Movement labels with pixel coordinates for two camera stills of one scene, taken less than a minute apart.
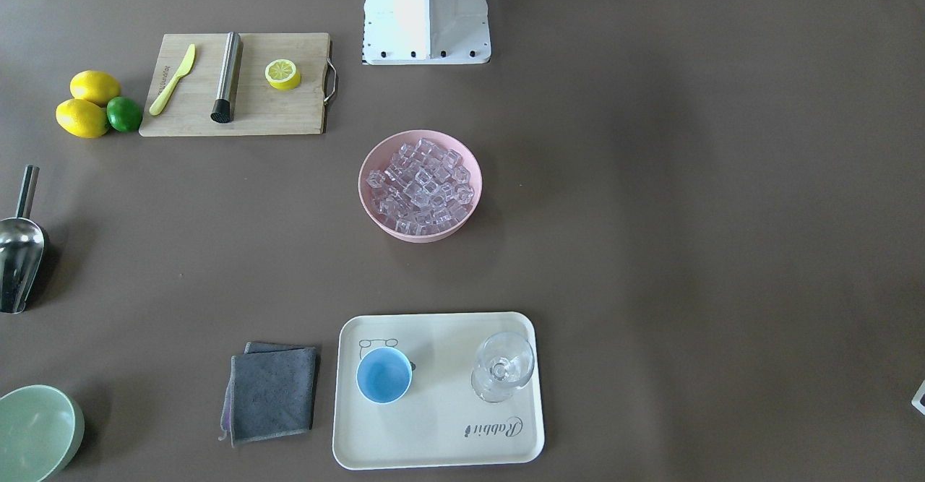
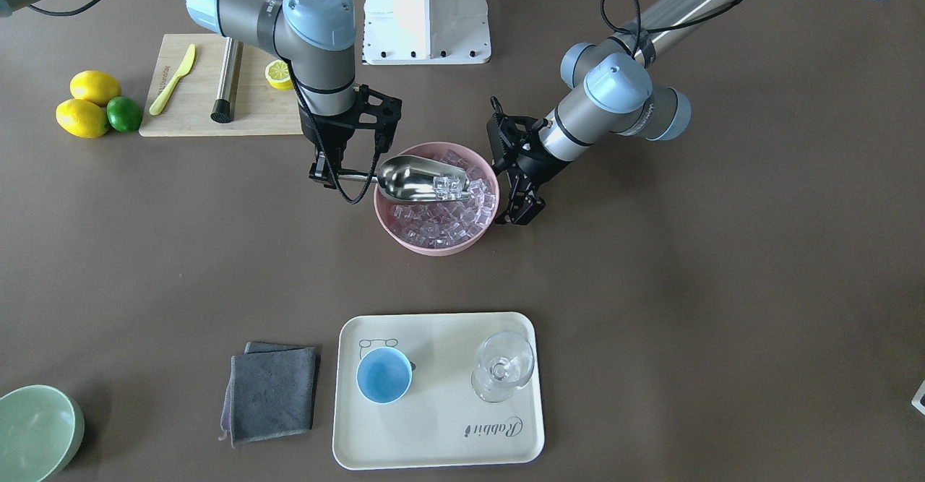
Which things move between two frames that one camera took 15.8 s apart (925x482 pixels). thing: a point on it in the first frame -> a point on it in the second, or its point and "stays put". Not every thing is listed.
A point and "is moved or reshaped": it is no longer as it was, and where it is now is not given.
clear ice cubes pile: (423, 191) -> (449, 223)
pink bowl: (419, 186) is moved or reshaped
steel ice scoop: (22, 248) -> (418, 178)
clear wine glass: (503, 364) stays put
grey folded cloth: (270, 392) stays put
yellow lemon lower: (82, 118) stays put
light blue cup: (384, 375) stays put
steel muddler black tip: (222, 107) stays put
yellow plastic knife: (158, 102) stays put
